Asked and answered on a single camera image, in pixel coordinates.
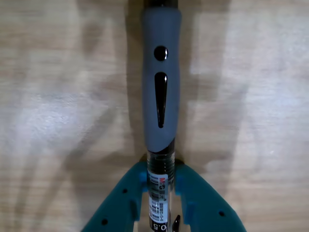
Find clear pen grey grip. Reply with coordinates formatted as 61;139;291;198
141;0;183;232

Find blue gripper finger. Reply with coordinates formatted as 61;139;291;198
81;161;149;232
175;162;248;232

